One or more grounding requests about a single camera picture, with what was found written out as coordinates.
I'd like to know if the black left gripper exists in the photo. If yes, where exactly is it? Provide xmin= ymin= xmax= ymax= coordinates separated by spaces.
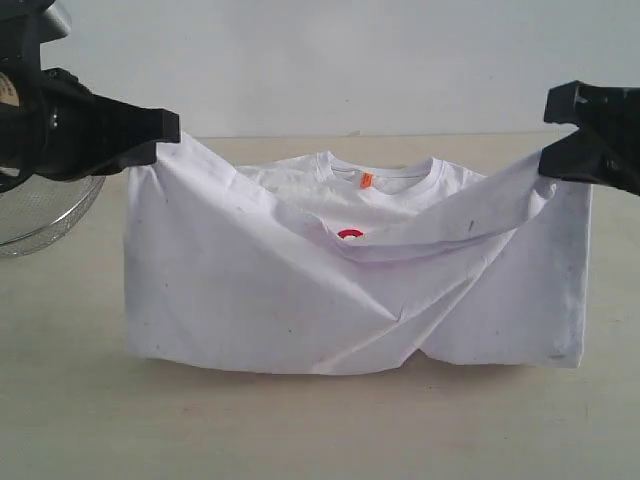
xmin=35 ymin=68 xmax=180 ymax=181

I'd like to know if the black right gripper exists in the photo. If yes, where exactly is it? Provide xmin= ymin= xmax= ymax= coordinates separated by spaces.
xmin=538 ymin=81 xmax=639 ymax=196

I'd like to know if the white t-shirt with red logo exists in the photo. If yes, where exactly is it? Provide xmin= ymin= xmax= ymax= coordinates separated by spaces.
xmin=124 ymin=136 xmax=592 ymax=375

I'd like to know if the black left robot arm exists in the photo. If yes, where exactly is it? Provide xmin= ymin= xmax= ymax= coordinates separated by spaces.
xmin=1 ymin=1 xmax=181 ymax=192

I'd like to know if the metal wire mesh basket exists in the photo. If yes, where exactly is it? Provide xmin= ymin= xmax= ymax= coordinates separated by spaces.
xmin=1 ymin=176 xmax=105 ymax=258

